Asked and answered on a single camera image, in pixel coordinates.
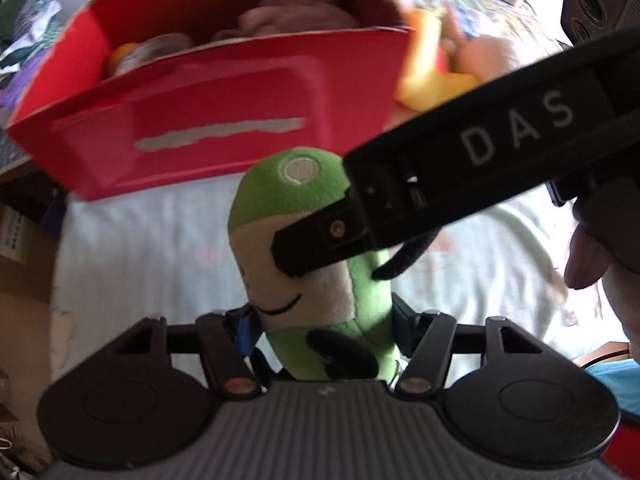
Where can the person's right hand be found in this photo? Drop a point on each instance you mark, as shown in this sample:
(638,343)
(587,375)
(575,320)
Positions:
(585,260)

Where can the blue cloth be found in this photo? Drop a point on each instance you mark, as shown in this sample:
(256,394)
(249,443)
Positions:
(615,385)

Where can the white patterned garment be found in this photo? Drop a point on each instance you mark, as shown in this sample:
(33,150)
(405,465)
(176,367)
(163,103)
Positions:
(35,25)

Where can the yellow and pink plush toy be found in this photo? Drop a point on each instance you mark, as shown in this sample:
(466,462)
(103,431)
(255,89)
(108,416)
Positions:
(430,75)

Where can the pile of cardboard boxes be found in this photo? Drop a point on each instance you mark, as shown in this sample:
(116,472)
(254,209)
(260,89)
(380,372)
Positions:
(20,240)

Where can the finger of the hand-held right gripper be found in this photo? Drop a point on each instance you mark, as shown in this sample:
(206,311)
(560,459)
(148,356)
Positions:
(320,237)

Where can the pink plush bear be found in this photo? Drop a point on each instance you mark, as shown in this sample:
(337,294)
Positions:
(300,10)

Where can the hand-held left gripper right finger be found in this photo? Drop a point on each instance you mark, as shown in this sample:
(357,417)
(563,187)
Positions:
(401,321)

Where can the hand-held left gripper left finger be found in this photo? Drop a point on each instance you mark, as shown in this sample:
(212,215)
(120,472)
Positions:
(244,332)

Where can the green plush toy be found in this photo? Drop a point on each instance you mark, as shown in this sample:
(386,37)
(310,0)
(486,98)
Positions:
(310,195)

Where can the red cardboard box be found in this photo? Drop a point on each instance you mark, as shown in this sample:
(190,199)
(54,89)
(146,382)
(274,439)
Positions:
(225,100)

